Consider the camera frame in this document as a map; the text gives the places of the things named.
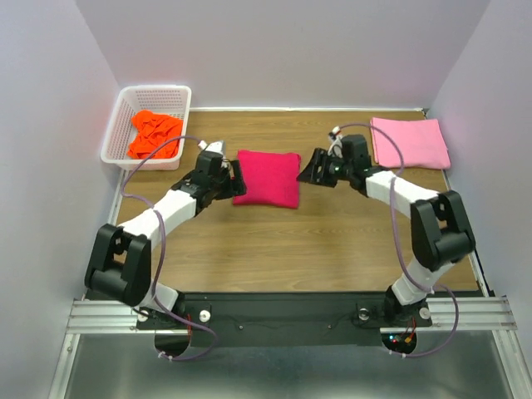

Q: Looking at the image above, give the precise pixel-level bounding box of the aluminium frame rail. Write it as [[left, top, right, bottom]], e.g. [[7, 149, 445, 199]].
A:
[[47, 170, 157, 399]]

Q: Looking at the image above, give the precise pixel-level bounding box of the white plastic laundry basket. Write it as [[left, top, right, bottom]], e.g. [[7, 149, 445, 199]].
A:
[[101, 85, 192, 170]]

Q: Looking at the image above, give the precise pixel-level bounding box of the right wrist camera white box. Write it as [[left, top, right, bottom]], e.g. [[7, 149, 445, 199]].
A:
[[328, 126, 343, 158]]

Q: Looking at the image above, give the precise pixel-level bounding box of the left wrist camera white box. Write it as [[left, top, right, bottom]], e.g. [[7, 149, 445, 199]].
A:
[[198, 140, 226, 155]]

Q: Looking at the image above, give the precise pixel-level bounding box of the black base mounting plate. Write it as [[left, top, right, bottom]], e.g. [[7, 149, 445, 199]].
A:
[[85, 291, 433, 348]]

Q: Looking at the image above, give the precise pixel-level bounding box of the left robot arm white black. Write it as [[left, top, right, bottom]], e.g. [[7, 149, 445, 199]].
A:
[[84, 150, 246, 328]]

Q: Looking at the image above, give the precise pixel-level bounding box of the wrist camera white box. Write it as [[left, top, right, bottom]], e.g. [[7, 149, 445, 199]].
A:
[[198, 140, 226, 155], [328, 126, 343, 158]]

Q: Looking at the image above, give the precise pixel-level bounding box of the orange t-shirt in basket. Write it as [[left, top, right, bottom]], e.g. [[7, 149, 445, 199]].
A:
[[127, 110, 184, 160]]

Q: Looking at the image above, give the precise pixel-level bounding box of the folded light pink t-shirt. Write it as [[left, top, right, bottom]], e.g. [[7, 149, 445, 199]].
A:
[[371, 118, 451, 170]]

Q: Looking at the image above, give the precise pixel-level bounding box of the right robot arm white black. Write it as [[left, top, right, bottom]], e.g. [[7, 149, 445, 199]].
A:
[[297, 129, 475, 324]]

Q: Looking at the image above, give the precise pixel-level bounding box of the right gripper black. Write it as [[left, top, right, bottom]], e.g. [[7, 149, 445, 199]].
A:
[[296, 147, 353, 188]]

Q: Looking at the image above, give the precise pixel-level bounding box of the magenta red t-shirt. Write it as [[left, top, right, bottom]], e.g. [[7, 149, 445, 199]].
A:
[[233, 150, 301, 209]]

